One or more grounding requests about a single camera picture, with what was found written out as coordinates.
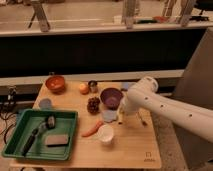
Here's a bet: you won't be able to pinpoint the yellow banana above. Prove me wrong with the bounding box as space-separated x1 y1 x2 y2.
118 113 123 124

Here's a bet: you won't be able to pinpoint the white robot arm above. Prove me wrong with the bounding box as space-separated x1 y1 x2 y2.
120 76 213 143

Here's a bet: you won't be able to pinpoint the small metal cup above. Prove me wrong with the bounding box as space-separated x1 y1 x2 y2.
88 80 98 93

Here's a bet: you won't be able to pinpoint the white plastic cup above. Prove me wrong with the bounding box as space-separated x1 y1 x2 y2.
97 125 114 145

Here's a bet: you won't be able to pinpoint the purple bowl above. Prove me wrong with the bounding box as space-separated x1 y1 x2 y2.
100 88 123 110

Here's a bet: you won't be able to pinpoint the blue cloth at back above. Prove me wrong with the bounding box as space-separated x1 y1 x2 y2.
121 82 132 91

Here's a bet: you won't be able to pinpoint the brown pine cone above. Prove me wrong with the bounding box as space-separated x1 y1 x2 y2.
87 97 100 114

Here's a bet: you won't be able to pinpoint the orange fruit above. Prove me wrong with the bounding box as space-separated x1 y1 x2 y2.
79 83 89 95

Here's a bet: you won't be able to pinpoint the blue cloth near bowl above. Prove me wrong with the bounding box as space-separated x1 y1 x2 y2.
102 110 118 123

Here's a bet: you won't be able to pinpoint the orange carrot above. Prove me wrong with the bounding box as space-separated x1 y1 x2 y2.
81 121 104 137

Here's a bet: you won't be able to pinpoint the orange bowl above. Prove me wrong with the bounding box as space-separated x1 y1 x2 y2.
45 75 65 93

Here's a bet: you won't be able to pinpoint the grey sponge block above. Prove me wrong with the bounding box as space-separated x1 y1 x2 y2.
45 134 69 146

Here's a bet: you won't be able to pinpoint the green plastic tray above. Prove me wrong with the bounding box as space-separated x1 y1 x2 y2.
2 109 78 161

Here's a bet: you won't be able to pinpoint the black handled brush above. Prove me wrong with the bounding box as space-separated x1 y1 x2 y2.
21 115 56 156

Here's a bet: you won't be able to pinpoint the black cables at left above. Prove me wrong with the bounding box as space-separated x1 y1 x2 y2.
0 85 18 144

